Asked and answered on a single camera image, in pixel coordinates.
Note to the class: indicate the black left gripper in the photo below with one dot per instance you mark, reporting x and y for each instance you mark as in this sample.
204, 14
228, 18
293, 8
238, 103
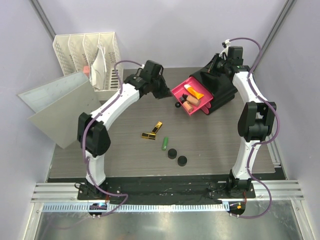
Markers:
165, 92

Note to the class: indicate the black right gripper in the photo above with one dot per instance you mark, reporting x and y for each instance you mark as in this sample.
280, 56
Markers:
217, 58

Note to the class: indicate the black drawer organizer box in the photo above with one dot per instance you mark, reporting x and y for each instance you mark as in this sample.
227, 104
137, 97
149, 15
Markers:
219, 84

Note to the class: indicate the peach foundation bottle black cap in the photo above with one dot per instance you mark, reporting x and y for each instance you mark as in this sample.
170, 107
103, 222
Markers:
186, 104

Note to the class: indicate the orange cream tube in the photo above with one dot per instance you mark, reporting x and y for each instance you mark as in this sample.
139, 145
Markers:
193, 92

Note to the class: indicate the beige foundation bottle black cap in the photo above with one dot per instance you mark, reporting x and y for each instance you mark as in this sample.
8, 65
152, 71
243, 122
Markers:
192, 100

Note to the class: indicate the pink top drawer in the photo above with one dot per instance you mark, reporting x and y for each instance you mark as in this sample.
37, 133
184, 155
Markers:
179, 90

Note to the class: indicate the pink drawer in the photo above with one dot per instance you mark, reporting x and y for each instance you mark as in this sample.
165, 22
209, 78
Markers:
179, 90
206, 108

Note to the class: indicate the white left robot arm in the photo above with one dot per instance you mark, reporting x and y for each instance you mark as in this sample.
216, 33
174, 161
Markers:
93, 128

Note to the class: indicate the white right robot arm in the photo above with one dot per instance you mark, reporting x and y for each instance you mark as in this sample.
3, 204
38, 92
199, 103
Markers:
256, 120

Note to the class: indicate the gold lipstick upper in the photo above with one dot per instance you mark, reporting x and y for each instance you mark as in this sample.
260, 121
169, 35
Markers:
156, 128

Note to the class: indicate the gold lipstick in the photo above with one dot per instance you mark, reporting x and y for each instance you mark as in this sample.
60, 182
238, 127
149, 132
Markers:
149, 136
156, 128

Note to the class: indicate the pink middle drawer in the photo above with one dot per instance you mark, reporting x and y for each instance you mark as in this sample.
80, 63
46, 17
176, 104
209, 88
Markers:
206, 108

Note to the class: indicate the gold lipstick lower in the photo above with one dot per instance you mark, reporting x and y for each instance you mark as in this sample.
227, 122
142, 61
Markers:
149, 136

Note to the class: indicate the green tube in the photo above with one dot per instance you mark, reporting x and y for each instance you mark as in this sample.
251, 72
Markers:
165, 143

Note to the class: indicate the papers in file organizer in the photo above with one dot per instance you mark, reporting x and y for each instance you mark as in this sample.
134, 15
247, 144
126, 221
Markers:
98, 69

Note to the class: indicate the black round jar left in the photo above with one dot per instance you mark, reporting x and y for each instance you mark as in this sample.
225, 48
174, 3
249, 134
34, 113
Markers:
172, 153

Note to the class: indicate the black round jar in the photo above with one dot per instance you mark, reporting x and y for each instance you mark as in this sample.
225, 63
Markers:
172, 153
182, 161

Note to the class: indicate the pink item in organizer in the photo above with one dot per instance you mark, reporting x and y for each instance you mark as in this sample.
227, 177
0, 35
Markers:
86, 70

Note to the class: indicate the black round jar right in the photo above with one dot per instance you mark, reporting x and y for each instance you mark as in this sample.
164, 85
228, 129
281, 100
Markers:
182, 161

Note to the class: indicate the white perforated file organizer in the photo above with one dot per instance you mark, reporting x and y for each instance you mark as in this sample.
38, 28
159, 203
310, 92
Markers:
74, 51

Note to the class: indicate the grey ring binder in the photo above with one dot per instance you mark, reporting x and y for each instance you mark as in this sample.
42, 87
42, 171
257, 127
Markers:
58, 105

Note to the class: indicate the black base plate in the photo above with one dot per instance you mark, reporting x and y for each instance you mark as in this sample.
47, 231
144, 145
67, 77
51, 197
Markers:
166, 190

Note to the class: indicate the aluminium rail frame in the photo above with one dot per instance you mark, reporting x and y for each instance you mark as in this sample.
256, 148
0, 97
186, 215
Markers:
279, 210

